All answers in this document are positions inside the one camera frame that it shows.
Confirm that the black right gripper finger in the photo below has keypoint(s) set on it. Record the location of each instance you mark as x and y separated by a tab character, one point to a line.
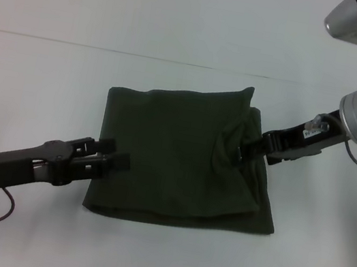
251	150

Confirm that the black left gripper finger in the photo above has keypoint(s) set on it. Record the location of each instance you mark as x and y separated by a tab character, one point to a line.
104	163
97	145

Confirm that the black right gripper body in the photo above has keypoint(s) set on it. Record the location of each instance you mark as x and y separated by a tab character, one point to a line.
305	142

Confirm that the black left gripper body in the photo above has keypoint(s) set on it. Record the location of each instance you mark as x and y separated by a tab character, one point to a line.
14	165

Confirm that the dark green t-shirt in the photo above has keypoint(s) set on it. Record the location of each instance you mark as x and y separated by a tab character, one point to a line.
173	160

